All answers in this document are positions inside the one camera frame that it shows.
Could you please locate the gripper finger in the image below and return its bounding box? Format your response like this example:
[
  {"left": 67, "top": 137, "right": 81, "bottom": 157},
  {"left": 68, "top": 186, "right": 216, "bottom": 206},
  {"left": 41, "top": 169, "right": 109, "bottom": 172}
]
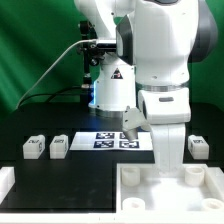
[{"left": 122, "top": 107, "right": 149, "bottom": 140}]

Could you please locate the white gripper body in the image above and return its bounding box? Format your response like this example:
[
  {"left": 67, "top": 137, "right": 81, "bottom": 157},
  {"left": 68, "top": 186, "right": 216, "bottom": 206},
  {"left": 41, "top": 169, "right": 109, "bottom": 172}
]
[{"left": 150, "top": 123, "right": 186, "bottom": 173}]

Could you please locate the white square table top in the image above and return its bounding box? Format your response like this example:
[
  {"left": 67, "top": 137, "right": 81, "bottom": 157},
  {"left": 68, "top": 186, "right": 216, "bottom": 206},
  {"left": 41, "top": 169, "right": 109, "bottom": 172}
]
[{"left": 116, "top": 164, "right": 224, "bottom": 212}]

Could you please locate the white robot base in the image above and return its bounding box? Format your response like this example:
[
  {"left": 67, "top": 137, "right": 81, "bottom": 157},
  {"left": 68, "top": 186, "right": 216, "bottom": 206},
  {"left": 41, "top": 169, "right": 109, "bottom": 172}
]
[{"left": 88, "top": 54, "right": 136, "bottom": 118}]

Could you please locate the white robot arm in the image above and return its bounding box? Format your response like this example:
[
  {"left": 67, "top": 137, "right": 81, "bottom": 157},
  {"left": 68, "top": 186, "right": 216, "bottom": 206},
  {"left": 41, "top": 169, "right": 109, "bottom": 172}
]
[{"left": 74, "top": 0, "right": 218, "bottom": 172}]

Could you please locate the paper sheet with AprilTags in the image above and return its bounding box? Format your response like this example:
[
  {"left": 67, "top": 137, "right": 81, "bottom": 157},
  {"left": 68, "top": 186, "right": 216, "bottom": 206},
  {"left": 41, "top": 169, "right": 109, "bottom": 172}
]
[{"left": 70, "top": 132, "right": 152, "bottom": 151}]

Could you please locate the black camera on stand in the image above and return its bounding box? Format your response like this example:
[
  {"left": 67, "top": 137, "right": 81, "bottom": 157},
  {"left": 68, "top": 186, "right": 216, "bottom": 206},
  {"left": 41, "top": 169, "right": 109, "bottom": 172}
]
[{"left": 77, "top": 21, "right": 116, "bottom": 100}]

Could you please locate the black cable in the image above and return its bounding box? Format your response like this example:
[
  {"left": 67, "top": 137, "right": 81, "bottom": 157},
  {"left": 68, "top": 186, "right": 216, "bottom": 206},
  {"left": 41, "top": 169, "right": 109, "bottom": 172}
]
[{"left": 18, "top": 85, "right": 84, "bottom": 108}]

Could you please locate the grey camera cable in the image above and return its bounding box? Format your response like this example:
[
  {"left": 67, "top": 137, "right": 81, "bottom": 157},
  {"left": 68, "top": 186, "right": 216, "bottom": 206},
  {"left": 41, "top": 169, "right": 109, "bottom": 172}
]
[{"left": 15, "top": 39, "right": 98, "bottom": 109}]

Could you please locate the white obstacle bracket left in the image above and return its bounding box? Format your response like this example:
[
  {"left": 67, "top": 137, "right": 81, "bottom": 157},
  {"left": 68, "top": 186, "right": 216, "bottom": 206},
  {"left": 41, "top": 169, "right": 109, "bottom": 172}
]
[{"left": 0, "top": 167, "right": 15, "bottom": 204}]

